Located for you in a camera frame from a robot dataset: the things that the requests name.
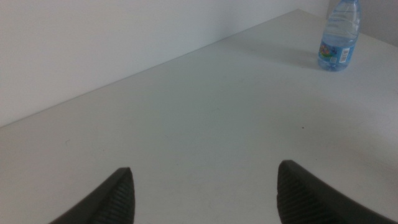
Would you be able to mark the clear water bottle blue cap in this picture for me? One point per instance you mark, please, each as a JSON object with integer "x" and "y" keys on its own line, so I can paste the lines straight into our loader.
{"x": 339, "y": 37}

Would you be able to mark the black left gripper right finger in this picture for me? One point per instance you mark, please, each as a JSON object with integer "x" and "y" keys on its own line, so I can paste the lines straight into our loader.
{"x": 304, "y": 202}

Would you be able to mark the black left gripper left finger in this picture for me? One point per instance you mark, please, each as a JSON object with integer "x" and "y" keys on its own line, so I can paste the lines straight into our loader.
{"x": 115, "y": 202}

